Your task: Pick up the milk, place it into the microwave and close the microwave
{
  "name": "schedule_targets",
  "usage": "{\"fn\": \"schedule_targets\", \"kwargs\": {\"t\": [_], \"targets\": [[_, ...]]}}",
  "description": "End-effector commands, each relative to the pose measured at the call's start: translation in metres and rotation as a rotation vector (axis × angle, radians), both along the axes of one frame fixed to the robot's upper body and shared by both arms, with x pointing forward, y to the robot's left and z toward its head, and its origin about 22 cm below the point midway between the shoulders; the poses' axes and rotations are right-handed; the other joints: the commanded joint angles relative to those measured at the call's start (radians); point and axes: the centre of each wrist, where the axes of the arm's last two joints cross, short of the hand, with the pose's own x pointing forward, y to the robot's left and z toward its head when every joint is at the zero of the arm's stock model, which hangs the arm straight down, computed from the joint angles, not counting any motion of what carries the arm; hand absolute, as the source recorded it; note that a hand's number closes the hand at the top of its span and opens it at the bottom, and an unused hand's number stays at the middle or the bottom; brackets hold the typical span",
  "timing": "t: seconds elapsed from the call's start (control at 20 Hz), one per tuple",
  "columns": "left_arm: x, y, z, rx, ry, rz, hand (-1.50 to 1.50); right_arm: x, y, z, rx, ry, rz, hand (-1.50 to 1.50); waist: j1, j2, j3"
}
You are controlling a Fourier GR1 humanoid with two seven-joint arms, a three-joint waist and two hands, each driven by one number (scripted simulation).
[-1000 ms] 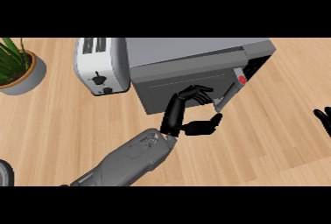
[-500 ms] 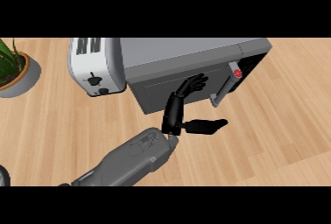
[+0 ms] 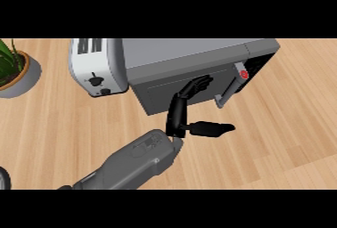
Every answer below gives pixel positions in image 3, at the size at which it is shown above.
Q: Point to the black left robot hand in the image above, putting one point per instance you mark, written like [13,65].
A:
[177,114]

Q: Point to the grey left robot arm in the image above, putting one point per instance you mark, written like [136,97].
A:
[131,163]

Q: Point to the grey microwave door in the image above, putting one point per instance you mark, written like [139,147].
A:
[158,95]

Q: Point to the grey microwave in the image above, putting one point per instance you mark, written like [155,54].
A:
[174,56]

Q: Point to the red microwave button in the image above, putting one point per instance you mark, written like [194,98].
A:
[244,74]

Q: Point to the white toaster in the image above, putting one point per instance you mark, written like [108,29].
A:
[93,65]

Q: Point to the grey plant pot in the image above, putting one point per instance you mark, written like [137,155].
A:
[24,80]

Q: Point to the green plant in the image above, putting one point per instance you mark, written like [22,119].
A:
[7,63]

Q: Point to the grey curved object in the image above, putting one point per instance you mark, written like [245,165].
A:
[3,179]

